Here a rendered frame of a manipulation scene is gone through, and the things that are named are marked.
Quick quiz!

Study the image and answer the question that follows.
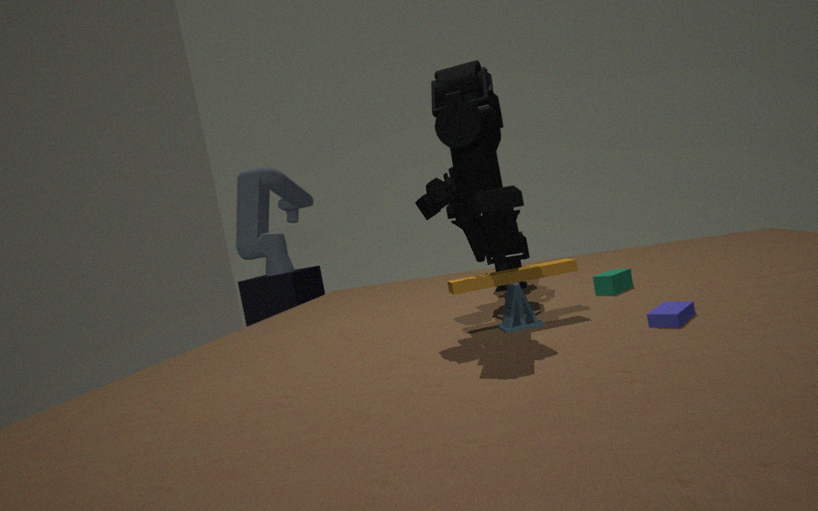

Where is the blue rectangular block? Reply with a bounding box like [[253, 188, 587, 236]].
[[647, 301, 695, 329]]

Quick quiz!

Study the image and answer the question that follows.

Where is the green block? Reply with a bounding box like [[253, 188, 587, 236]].
[[593, 269, 633, 296]]

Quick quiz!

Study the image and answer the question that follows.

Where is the yellow bar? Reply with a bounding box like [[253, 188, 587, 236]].
[[447, 259, 578, 294]]

